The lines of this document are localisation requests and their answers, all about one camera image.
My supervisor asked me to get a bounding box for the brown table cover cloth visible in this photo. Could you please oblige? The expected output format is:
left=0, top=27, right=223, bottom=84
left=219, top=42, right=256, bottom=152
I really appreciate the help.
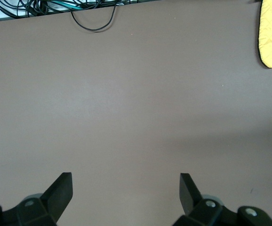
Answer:
left=0, top=0, right=272, bottom=226

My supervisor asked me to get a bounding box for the tangled black cable bundle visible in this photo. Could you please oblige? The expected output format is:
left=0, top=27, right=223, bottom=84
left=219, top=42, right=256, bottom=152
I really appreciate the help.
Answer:
left=0, top=0, right=136, bottom=19

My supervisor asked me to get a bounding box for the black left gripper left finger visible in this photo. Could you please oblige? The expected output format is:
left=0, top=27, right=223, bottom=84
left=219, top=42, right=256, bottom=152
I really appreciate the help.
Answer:
left=0, top=172, right=74, bottom=226

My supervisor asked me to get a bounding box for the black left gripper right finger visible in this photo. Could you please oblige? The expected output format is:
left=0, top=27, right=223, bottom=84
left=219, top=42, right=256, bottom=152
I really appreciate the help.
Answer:
left=172, top=173, right=272, bottom=226

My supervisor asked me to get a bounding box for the black looped cable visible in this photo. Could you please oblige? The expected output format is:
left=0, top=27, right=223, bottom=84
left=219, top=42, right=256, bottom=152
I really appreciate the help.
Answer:
left=71, top=4, right=117, bottom=33

